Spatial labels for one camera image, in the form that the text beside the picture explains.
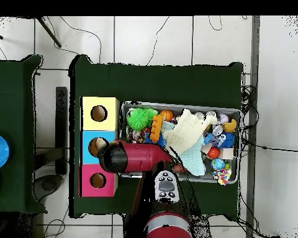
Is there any wooden three-hole box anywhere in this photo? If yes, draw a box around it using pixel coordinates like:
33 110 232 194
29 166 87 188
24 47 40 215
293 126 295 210
79 96 120 198

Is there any silver mesh bin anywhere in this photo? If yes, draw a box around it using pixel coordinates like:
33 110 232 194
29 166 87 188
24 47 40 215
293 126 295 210
120 100 242 185

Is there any orange plastic toy brick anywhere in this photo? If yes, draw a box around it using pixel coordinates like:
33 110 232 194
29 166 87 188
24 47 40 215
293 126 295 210
149 114 165 144

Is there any green spiky puffer toy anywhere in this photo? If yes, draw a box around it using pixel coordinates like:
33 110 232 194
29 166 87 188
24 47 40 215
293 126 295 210
126 107 158 131

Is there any orange toy basketball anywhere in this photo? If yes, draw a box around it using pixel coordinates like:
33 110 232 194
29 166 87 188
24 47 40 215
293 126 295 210
160 109 174 122

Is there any cream yellow cloth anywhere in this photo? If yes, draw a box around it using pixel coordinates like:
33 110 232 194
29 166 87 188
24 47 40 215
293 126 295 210
161 108 219 163

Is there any light blue cloth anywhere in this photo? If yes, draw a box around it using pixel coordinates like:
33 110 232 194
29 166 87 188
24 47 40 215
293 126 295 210
161 120 207 177

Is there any blue globe ball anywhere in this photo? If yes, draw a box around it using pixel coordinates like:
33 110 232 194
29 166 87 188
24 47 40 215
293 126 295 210
210 157 226 171

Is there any large blue spiky puffer toy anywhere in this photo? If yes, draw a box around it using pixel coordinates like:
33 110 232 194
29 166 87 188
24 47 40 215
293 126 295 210
213 132 236 150

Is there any knotted polka dot cloth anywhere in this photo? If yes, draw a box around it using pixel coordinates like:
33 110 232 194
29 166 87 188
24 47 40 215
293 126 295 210
212 167 232 186

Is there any black standing panel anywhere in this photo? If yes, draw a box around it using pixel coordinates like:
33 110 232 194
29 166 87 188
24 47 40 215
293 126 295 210
55 86 68 175

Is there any grey round floor stand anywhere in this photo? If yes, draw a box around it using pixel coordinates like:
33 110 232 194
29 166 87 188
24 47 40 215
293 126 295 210
34 174 63 200

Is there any long black tripod leg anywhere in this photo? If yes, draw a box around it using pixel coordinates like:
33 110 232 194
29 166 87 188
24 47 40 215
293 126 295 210
35 16 63 48

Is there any dark green side tablecloth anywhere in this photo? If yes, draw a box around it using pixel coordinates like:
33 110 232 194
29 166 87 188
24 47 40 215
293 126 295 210
0 54 48 214

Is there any thin black floor cable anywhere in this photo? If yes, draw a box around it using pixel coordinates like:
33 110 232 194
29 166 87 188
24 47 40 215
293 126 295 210
146 16 170 66
47 16 102 63

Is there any black cable bundle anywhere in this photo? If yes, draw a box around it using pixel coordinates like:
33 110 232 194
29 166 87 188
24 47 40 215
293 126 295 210
240 85 260 130

